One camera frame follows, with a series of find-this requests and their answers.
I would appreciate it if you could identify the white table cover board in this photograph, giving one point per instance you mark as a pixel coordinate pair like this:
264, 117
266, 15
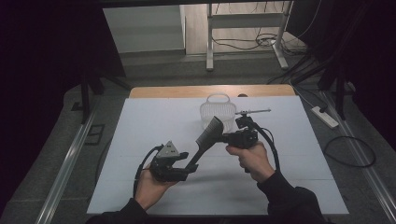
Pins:
295, 161

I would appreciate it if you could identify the person's right hand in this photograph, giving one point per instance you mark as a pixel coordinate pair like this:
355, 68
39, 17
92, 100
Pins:
253, 161

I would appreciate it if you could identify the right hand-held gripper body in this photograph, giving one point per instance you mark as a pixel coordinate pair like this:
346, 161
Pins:
246, 138

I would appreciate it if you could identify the white metal stand frame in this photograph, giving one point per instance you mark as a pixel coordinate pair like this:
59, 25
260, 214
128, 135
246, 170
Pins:
246, 21

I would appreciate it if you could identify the aluminium rail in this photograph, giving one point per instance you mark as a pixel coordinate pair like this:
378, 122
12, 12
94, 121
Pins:
370, 177
67, 168

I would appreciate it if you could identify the white power strip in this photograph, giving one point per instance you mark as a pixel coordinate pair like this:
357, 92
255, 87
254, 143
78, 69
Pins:
324, 117

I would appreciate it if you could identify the person's left hand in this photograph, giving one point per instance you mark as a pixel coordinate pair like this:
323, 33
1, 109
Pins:
149, 191

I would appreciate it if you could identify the wooden table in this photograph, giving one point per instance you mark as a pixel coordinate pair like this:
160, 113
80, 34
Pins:
186, 91

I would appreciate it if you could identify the white plastic basket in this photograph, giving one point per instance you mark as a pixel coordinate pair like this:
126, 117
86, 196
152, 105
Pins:
218, 109

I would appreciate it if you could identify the black tripod stand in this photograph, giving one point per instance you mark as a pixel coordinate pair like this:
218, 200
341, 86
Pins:
84, 93
341, 93

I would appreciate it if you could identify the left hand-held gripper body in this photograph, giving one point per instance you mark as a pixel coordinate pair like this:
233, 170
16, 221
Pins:
166, 166

